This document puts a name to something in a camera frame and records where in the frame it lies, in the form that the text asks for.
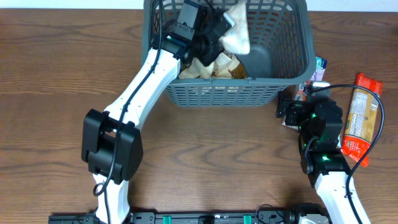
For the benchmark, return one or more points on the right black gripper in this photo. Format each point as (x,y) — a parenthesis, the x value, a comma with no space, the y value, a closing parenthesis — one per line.
(295,108)

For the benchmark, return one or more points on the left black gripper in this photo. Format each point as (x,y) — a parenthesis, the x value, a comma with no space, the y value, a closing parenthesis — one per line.
(209,50)

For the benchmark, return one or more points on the Kleenex pocket tissue multipack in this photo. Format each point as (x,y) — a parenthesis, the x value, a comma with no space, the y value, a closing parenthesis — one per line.
(300,93)

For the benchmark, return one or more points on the plain beige pouch bag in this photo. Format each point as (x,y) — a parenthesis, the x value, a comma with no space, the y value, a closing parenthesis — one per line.
(236,39)

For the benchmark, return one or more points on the red orange biscuit package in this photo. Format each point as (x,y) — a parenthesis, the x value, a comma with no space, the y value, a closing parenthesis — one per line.
(360,124)

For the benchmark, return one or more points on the brown Partake cookie bag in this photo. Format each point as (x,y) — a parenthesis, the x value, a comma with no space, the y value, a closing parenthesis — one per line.
(227,66)

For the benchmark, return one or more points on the brown snack bag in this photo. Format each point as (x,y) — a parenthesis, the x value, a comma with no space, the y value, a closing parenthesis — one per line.
(197,70)

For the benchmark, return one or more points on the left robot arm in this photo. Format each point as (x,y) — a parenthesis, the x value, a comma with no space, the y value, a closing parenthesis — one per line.
(111,142)

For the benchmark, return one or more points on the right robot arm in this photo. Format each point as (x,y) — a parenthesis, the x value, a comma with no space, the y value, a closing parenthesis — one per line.
(319,122)

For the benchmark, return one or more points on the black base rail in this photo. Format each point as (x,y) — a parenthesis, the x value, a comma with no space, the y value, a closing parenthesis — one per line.
(265,213)

